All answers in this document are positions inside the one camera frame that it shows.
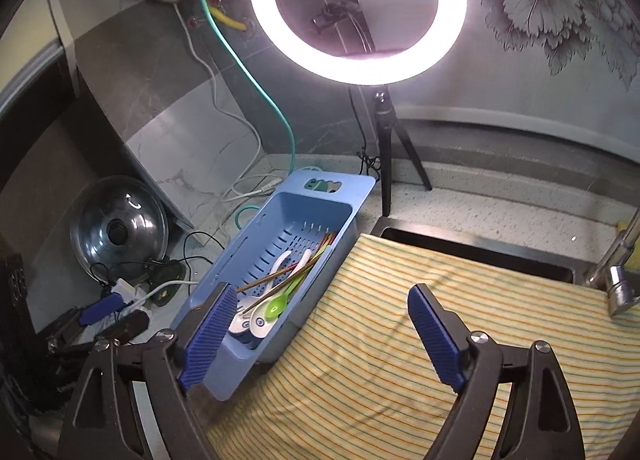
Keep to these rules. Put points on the white power strip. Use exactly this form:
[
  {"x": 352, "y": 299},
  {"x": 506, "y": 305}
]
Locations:
[{"x": 127, "y": 290}]

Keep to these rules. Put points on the yellow striped cloth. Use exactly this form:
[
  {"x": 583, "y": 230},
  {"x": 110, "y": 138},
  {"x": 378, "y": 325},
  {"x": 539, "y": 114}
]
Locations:
[{"x": 375, "y": 320}]

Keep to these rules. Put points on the chrome faucet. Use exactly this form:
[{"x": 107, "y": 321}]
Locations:
[{"x": 617, "y": 290}]

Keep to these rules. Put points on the white ceramic spoon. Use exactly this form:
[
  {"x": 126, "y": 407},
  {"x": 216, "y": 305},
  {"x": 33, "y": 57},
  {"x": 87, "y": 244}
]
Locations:
[
  {"x": 240, "y": 325},
  {"x": 261, "y": 325}
]

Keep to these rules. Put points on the green plastic spoon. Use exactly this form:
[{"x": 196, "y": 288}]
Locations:
[{"x": 274, "y": 310}]

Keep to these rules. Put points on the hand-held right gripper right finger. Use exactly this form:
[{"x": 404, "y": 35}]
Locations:
[{"x": 435, "y": 335}]

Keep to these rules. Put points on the blue plastic basket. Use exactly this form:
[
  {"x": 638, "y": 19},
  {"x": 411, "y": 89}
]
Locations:
[{"x": 210, "y": 267}]

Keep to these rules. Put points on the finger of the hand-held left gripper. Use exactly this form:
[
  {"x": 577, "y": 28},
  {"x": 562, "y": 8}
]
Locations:
[
  {"x": 100, "y": 310},
  {"x": 127, "y": 327}
]

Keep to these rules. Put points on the metal pot lid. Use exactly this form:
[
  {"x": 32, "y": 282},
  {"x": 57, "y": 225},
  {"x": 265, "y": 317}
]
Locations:
[{"x": 100, "y": 240}]

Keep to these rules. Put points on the black tripod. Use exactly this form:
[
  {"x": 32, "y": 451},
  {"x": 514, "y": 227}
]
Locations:
[{"x": 387, "y": 155}]

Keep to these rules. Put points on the dark green round disc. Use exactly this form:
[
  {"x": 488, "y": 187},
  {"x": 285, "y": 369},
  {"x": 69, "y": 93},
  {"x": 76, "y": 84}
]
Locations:
[{"x": 167, "y": 285}]

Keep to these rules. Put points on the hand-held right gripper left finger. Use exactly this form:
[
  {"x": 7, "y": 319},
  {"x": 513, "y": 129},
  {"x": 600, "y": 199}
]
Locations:
[{"x": 210, "y": 335}]

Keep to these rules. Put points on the wooden chopstick red tip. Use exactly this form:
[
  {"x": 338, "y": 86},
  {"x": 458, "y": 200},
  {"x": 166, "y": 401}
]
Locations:
[
  {"x": 280, "y": 286},
  {"x": 305, "y": 260},
  {"x": 260, "y": 279},
  {"x": 316, "y": 251}
]

